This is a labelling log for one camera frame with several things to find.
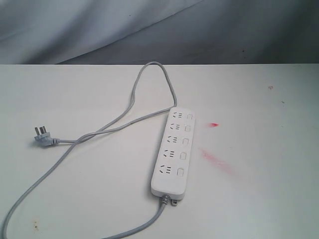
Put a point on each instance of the grey three-pin plug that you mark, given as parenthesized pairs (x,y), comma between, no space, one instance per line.
(43,138)

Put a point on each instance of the grey backdrop cloth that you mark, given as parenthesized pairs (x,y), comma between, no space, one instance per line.
(167,31)

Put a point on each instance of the white power strip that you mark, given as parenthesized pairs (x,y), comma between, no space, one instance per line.
(170,174)

